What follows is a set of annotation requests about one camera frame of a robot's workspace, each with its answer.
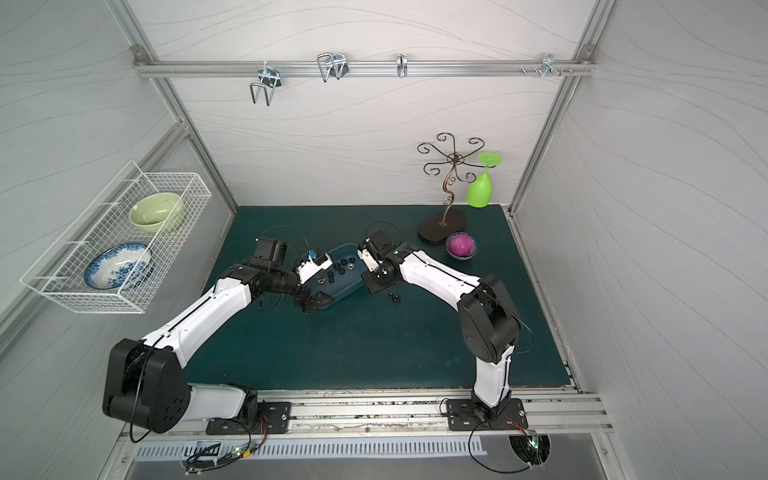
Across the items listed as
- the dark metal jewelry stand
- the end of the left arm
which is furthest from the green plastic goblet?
the end of the left arm

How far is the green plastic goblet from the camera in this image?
3.02 feet

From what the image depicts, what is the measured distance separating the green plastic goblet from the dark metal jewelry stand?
2cm

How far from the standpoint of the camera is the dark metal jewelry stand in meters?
0.90
